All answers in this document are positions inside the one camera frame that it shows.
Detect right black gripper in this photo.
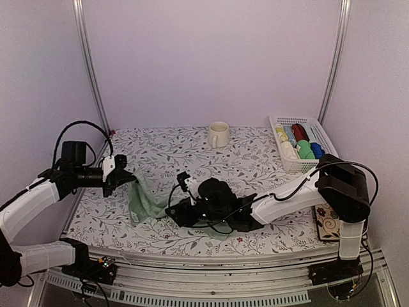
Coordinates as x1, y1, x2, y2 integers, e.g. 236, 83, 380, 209
166, 194, 229, 224

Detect mint green towel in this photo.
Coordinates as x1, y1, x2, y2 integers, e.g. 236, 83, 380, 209
127, 169, 234, 241

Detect cream white towel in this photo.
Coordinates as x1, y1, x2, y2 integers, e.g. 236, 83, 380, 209
281, 141, 300, 160

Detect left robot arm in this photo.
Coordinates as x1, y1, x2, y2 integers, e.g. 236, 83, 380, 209
1, 138, 136, 287

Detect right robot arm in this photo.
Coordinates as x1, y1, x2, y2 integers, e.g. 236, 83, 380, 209
165, 154, 379, 279

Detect floral table mat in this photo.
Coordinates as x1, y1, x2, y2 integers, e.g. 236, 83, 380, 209
66, 127, 337, 257

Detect cream ceramic mug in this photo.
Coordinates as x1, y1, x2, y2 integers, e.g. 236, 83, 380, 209
208, 122, 229, 148

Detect yellow rolled towel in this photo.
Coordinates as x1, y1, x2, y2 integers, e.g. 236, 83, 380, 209
275, 124, 288, 143

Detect light blue rolled towel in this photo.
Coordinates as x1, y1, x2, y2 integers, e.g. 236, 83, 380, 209
284, 126, 297, 146

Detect green rolled towel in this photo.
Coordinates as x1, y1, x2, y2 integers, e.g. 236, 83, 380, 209
296, 140, 315, 159

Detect white plastic basket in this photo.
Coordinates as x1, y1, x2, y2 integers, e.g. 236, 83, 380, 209
269, 115, 338, 173

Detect red rolled towel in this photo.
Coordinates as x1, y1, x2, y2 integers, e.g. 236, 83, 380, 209
291, 123, 309, 142

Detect floral square plate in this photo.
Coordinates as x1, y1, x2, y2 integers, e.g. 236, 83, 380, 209
314, 203, 340, 242

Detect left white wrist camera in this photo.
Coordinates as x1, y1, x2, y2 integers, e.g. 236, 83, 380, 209
102, 154, 127, 182

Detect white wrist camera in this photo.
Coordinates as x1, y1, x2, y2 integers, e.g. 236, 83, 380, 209
102, 154, 127, 182
176, 171, 199, 206

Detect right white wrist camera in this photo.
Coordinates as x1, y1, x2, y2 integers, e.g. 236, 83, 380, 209
176, 171, 199, 206

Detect aluminium front rail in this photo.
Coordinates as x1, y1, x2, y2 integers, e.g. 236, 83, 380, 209
27, 248, 400, 306

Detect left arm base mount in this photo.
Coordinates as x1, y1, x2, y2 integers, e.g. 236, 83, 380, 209
61, 256, 118, 285

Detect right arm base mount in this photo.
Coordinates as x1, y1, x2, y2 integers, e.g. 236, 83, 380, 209
308, 258, 364, 285

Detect left aluminium frame post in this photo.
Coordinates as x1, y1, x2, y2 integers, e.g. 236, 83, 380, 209
72, 0, 111, 132

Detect aluminium frame post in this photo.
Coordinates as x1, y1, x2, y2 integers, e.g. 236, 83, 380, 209
72, 0, 111, 132
318, 0, 351, 125

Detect right aluminium frame post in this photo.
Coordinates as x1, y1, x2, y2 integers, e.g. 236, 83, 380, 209
318, 0, 351, 125

